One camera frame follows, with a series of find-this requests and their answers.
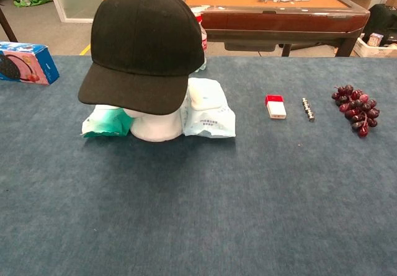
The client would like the black baseball cap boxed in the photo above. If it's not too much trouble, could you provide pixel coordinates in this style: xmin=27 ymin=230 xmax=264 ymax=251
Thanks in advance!
xmin=78 ymin=0 xmax=206 ymax=116

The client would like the white foam mannequin head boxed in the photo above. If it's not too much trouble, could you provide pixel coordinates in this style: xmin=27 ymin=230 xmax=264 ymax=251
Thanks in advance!
xmin=123 ymin=105 xmax=184 ymax=143

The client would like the light blue wipes pack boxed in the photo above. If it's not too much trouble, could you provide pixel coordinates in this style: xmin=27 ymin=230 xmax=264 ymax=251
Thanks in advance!
xmin=181 ymin=77 xmax=237 ymax=139

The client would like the small red and white box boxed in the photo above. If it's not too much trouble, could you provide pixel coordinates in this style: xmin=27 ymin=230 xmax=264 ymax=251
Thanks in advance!
xmin=264 ymin=94 xmax=288 ymax=120

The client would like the blue felt table mat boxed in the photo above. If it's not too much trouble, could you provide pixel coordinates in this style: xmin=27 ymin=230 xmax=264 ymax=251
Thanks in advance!
xmin=0 ymin=55 xmax=397 ymax=276

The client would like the clear red-label water bottle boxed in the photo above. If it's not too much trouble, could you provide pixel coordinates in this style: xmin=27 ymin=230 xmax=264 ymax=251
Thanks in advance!
xmin=190 ymin=5 xmax=208 ymax=72

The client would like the green and white wipes pack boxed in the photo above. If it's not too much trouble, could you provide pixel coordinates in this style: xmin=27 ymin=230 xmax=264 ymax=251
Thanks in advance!
xmin=81 ymin=104 xmax=135 ymax=139

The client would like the small metal bolt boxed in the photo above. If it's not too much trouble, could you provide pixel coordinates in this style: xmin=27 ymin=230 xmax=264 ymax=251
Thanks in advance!
xmin=301 ymin=97 xmax=316 ymax=123

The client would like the brown mahjong table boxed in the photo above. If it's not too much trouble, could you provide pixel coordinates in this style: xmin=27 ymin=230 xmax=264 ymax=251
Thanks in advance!
xmin=182 ymin=0 xmax=372 ymax=58

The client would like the dark red grape bunch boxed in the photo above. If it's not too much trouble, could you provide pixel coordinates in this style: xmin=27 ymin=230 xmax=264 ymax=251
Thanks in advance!
xmin=331 ymin=84 xmax=381 ymax=138

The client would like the blue cookie box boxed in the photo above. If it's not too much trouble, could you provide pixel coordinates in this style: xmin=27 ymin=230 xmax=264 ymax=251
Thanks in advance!
xmin=0 ymin=41 xmax=60 ymax=86

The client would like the white plastic crate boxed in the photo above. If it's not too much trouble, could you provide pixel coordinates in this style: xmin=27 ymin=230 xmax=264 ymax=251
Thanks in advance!
xmin=352 ymin=33 xmax=397 ymax=58

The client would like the white framed glass partition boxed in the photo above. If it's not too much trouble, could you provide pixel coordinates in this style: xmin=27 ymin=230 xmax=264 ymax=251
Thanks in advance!
xmin=45 ymin=0 xmax=108 ymax=23

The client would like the small printed carton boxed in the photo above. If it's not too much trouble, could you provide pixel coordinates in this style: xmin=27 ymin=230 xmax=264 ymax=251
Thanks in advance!
xmin=367 ymin=32 xmax=384 ymax=47

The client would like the green bag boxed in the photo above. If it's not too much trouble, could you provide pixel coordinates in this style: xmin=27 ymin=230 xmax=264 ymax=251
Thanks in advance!
xmin=12 ymin=0 xmax=53 ymax=9

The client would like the black bag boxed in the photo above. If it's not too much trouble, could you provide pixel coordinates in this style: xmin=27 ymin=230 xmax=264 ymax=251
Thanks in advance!
xmin=362 ymin=4 xmax=397 ymax=46

